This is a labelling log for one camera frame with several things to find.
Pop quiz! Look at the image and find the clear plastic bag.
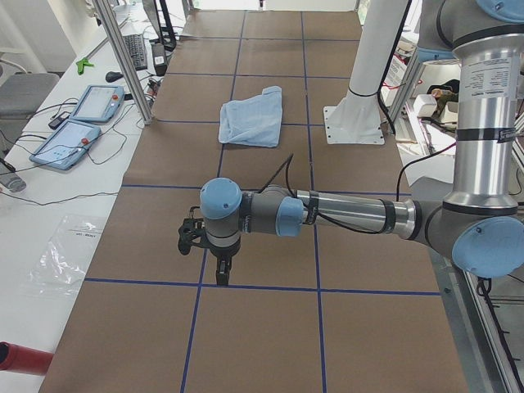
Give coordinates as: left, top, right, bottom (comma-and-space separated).
23, 215, 106, 299

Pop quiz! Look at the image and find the light blue button-up shirt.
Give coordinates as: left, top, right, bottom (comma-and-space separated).
218, 86, 282, 147

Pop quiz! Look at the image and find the red fire extinguisher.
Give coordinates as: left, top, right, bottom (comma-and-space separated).
1, 341, 54, 376

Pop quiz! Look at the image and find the black keyboard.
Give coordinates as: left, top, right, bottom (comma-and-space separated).
123, 34, 147, 70

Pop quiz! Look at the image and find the lower blue teach pendant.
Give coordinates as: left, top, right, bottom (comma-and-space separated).
29, 120, 102, 170

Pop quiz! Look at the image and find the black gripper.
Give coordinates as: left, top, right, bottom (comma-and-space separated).
178, 206, 241, 286

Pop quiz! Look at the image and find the green plastic clamp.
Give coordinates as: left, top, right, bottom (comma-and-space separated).
76, 57, 94, 75

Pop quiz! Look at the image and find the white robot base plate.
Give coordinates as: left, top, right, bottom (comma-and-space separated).
323, 0, 411, 145

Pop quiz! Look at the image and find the blue teach pendant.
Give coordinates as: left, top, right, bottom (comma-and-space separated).
70, 85, 124, 124
29, 120, 102, 170

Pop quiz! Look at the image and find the black computer mouse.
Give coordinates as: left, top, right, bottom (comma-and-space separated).
105, 71, 123, 83

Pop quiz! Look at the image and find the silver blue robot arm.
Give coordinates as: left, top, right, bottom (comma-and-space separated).
174, 10, 436, 293

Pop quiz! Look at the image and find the grey aluminium post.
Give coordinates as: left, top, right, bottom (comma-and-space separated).
93, 0, 152, 125

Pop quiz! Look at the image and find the upper blue teach pendant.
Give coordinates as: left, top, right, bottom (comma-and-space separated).
70, 85, 124, 124

